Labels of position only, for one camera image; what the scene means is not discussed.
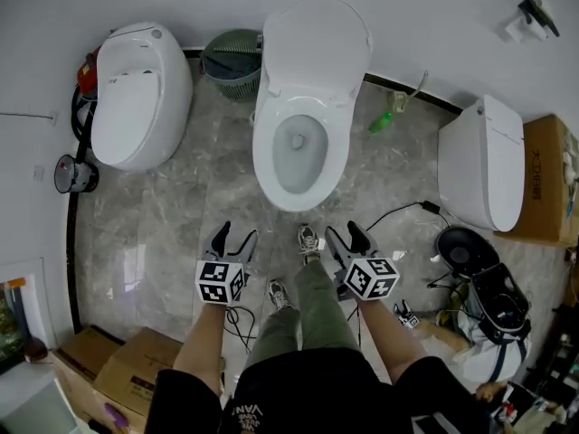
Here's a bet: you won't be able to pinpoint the plain brown cardboard box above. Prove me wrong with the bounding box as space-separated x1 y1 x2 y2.
49 325 127 425

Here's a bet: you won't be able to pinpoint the black extinguisher hose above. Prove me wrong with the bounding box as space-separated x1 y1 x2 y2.
70 85 99 149

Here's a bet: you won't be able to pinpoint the person's left forearm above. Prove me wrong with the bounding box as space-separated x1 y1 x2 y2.
173 302 237 398

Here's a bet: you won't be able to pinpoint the person's left shoe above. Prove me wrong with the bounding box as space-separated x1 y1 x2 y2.
267 278 294 312

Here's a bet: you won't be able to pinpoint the person's black shirt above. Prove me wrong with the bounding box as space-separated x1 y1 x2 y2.
143 347 495 434

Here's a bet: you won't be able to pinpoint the white egg-shaped toilet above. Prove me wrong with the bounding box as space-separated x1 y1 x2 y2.
90 21 195 174

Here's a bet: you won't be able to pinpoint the black open case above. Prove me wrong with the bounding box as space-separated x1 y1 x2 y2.
470 261 533 335

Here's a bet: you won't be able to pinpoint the white items on box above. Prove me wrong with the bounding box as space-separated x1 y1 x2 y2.
559 132 579 185

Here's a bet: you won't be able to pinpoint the black round device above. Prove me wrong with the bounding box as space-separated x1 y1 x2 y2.
435 225 501 276

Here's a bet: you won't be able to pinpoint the white boxy toilet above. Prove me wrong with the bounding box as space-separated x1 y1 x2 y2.
437 94 527 234

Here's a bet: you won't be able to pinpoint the white toilet seat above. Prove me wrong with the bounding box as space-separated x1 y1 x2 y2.
261 0 375 105

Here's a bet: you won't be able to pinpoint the white bag with dark straps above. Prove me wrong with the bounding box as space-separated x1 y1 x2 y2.
451 316 534 384

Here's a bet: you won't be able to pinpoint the person's right shoe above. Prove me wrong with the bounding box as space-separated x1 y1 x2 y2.
297 223 322 266

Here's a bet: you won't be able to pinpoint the spare hand-held gripper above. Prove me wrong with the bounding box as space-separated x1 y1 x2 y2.
393 299 421 330

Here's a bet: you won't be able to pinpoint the person's green trousers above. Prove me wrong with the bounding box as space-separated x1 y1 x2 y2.
242 259 364 373

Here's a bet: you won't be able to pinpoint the black looped cable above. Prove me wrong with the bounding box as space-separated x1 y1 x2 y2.
223 306 257 356

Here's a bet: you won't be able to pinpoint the wall toilet paper holder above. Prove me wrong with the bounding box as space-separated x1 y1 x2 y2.
503 0 562 44

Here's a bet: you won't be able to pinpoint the green plastic bottle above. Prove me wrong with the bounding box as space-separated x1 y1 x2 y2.
366 111 395 135

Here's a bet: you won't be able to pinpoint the grey megaphone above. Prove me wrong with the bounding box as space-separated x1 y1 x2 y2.
53 153 101 195

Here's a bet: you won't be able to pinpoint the black power adapter with cable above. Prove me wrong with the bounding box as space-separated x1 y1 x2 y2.
351 200 451 243

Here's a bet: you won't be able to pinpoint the person's shoe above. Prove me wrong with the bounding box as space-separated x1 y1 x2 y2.
297 223 322 266
267 278 294 312

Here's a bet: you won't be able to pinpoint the brown printed cardboard box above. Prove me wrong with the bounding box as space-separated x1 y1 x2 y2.
91 326 185 434

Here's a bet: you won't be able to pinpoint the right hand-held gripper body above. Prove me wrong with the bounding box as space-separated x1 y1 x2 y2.
333 250 402 304

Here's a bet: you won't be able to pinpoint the white window frame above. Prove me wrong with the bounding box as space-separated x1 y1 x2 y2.
0 257 61 375

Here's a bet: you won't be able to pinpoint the dark shelf unit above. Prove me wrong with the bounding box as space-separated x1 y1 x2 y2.
550 304 579 407

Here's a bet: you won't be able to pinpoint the white cabinet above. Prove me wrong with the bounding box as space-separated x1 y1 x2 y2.
0 367 79 434

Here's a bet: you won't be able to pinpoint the red fire extinguisher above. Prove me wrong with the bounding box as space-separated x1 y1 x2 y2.
75 45 103 98

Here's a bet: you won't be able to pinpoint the green slatted waste basket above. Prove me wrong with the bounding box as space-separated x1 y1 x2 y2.
199 28 265 104

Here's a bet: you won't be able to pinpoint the large brown cardboard box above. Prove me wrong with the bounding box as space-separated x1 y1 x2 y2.
492 114 579 250

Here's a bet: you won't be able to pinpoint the white toilet bowl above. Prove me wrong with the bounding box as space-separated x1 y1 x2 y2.
252 81 359 213

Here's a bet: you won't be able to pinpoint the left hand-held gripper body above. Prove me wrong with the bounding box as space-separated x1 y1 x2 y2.
195 241 254 307

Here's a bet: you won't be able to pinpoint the person's right forearm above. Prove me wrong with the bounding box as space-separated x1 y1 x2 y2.
356 297 432 385

